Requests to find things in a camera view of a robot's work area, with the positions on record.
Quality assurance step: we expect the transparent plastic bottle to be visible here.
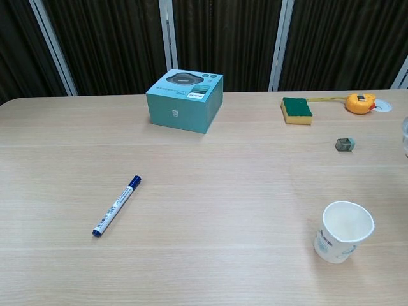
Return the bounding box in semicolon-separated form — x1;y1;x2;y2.
402;115;408;159

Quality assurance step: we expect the white paper cup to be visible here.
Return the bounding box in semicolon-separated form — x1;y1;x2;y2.
313;201;375;265

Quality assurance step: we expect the teal speaker box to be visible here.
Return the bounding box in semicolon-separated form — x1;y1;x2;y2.
145;68;224;135

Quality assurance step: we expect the green yellow sponge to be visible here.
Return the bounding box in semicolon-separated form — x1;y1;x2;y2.
280;96;314;126

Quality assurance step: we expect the blue white marker pen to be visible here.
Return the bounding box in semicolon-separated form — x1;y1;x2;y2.
92;174;143;238

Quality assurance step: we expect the orange tape measure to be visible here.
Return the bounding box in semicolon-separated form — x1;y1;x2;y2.
307;92;378;114

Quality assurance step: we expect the white round table grommet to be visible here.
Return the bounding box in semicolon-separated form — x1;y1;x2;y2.
372;99;393;113

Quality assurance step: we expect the grey screen frame post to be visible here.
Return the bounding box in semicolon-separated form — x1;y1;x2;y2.
157;0;180;73
28;0;79;97
267;0;295;93
390;59;408;91

